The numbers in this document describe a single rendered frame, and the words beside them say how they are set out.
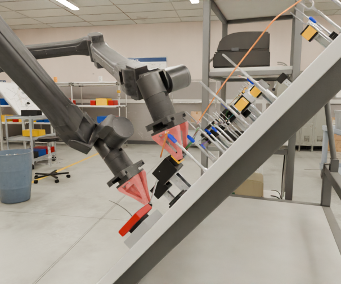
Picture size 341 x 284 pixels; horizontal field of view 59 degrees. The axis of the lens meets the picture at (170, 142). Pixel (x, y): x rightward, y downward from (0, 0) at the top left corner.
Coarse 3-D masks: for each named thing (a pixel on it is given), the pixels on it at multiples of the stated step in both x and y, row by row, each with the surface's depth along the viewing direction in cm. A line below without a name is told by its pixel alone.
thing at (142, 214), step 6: (138, 210) 49; (144, 210) 49; (132, 216) 48; (138, 216) 47; (144, 216) 50; (132, 222) 48; (138, 222) 48; (126, 228) 48; (132, 228) 49; (120, 234) 49
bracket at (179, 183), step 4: (176, 172) 71; (172, 176) 71; (176, 176) 70; (180, 176) 72; (172, 180) 71; (176, 180) 72; (180, 180) 70; (184, 180) 71; (176, 184) 71; (180, 184) 70; (184, 184) 70; (188, 184) 71; (192, 184) 71; (180, 188) 70; (184, 188) 70; (188, 188) 69
